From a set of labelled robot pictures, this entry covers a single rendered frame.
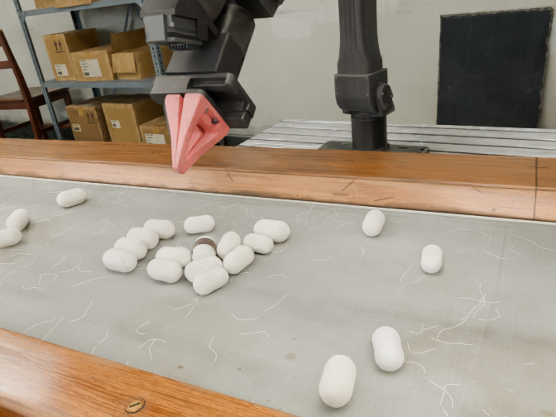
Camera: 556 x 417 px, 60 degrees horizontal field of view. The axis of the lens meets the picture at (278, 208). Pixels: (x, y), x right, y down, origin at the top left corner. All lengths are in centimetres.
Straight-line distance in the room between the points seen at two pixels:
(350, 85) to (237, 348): 56
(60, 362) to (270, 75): 259
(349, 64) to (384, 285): 49
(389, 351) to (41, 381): 22
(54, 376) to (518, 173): 47
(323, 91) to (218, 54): 221
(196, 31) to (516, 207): 36
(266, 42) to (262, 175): 227
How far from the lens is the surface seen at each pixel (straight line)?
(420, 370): 34
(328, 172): 58
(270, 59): 285
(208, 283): 42
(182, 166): 52
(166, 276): 45
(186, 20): 51
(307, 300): 40
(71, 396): 34
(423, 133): 101
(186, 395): 31
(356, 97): 83
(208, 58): 54
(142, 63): 296
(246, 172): 62
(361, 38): 81
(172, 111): 53
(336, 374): 31
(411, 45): 251
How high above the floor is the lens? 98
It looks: 25 degrees down
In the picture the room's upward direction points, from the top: 8 degrees counter-clockwise
